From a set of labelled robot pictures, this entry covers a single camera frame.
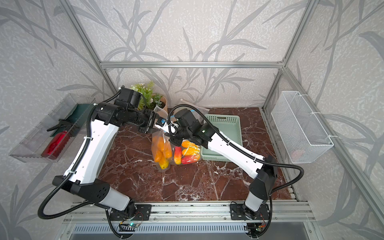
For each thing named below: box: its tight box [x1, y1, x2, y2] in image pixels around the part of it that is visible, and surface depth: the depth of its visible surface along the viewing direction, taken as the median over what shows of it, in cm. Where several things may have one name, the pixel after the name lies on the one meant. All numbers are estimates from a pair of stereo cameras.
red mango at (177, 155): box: [174, 146, 182, 165], surface depth 91 cm
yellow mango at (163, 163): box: [159, 157, 169, 170], surface depth 86 cm
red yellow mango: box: [181, 154, 201, 165], surface depth 90 cm
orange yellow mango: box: [182, 145, 201, 157], surface depth 90 cm
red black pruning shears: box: [41, 119, 78, 160], surface depth 62 cm
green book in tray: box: [49, 103, 95, 137], surface depth 68 cm
